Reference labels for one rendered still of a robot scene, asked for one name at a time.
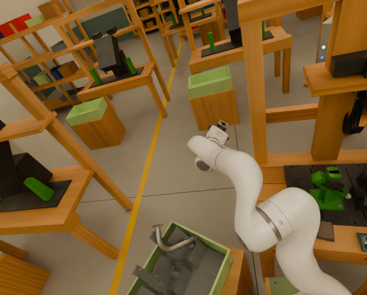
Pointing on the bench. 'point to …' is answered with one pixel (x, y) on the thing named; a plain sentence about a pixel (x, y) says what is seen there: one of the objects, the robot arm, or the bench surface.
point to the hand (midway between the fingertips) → (220, 127)
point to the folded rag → (326, 231)
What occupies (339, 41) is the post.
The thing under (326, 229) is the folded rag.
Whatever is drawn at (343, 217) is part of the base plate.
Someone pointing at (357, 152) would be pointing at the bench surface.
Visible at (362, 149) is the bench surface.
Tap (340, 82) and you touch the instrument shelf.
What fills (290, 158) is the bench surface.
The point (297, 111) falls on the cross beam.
